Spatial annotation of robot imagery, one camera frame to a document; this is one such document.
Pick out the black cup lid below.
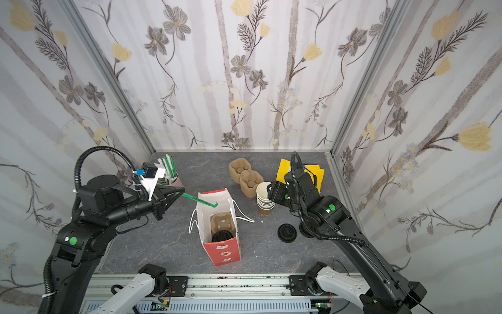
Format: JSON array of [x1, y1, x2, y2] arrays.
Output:
[[212, 230, 234, 243]]

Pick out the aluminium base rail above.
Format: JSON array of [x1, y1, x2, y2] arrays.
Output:
[[72, 272, 405, 314]]

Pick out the stack of paper cups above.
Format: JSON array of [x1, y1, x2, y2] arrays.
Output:
[[256, 181, 275, 215]]

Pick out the red white paper bag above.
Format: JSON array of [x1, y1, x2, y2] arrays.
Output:
[[188, 188, 254, 267]]

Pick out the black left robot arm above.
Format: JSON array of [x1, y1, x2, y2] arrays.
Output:
[[39, 146, 185, 313]]

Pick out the yellow napkin stack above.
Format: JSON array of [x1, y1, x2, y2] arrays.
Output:
[[276, 159, 325, 192]]

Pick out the brown pulp cup carrier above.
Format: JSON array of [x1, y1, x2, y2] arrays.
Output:
[[229, 158, 264, 198]]

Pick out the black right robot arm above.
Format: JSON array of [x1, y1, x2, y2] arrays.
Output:
[[267, 152, 427, 313]]

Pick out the green straw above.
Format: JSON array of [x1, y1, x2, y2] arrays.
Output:
[[182, 193, 218, 208]]

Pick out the stack of black lids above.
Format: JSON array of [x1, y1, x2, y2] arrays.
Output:
[[299, 223, 314, 239]]

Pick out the pink straw holder cup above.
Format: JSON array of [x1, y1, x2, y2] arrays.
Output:
[[168, 177, 184, 187]]

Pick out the single black lid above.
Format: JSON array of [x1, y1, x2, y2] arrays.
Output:
[[277, 224, 298, 243]]

